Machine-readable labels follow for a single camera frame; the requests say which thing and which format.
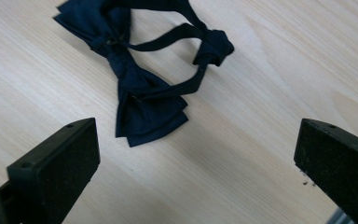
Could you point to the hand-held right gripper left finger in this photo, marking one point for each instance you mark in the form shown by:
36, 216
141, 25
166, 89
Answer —
56, 165

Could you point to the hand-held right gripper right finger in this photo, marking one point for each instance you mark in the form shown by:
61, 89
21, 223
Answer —
338, 165

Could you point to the navy blue bow tie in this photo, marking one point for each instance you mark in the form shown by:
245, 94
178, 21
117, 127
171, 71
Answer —
143, 93

